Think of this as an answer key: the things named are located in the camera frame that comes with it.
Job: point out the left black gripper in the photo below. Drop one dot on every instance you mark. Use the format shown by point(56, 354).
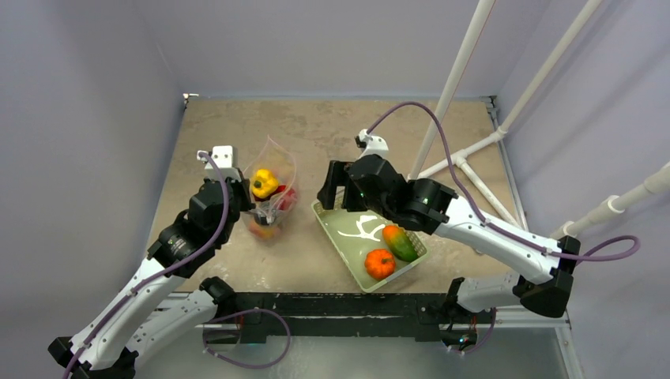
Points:
point(242, 186)

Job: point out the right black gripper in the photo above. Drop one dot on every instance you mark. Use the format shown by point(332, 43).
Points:
point(341, 180)

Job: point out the red tomato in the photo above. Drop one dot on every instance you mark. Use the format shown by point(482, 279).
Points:
point(288, 198)

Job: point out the yellow bell pepper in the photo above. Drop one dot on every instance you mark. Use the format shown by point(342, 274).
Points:
point(264, 184)

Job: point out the green plastic basket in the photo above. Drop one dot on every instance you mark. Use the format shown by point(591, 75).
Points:
point(354, 235)

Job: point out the peach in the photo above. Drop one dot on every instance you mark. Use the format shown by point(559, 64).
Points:
point(263, 232)

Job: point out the clear pink zip bag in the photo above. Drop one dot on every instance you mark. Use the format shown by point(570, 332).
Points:
point(282, 163)

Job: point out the green orange mango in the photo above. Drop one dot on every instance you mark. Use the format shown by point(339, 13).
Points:
point(399, 243)

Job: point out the small orange pumpkin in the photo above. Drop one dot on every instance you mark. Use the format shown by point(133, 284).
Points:
point(380, 264)

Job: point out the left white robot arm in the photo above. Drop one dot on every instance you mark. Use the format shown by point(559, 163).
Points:
point(106, 347)

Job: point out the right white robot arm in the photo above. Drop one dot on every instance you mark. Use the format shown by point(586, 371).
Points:
point(541, 279)

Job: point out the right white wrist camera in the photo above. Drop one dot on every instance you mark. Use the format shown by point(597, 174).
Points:
point(370, 144)

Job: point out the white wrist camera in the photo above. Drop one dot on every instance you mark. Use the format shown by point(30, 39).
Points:
point(370, 144)
point(225, 159)

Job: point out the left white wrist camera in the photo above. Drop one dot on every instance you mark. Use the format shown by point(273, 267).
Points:
point(225, 159)

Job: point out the black base frame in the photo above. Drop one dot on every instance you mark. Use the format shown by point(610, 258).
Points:
point(424, 317)

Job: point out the white pipe frame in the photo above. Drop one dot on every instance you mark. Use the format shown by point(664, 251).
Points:
point(609, 208)

